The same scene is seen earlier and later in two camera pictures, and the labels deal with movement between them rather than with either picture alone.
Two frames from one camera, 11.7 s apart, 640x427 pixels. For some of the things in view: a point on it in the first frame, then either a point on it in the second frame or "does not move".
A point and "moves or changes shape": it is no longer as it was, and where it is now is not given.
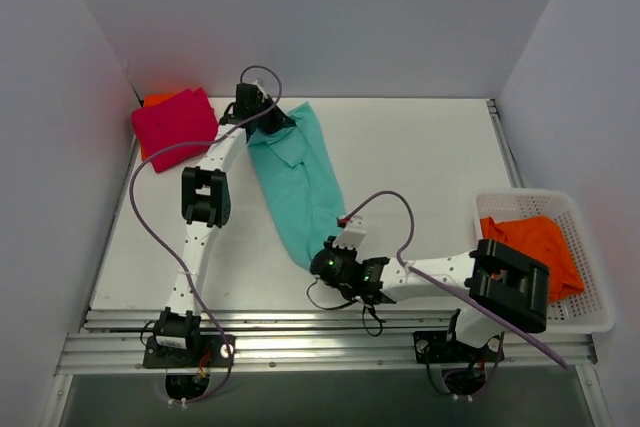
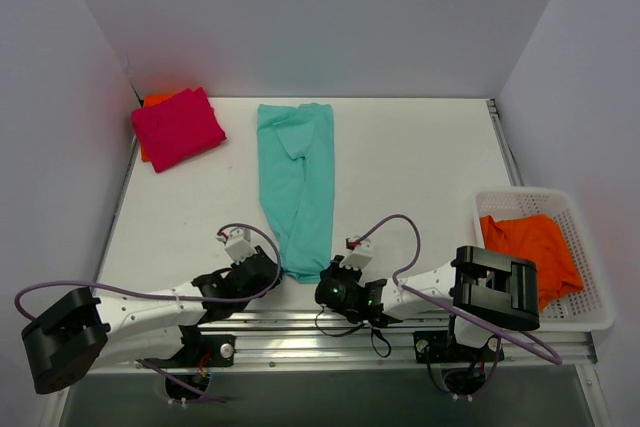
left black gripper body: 273,120 to 265,267
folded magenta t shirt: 183,117 does not move
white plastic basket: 590,310 does not move
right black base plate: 435,347 does not move
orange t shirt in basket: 538,241 does not move
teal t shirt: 296,174 moves or changes shape
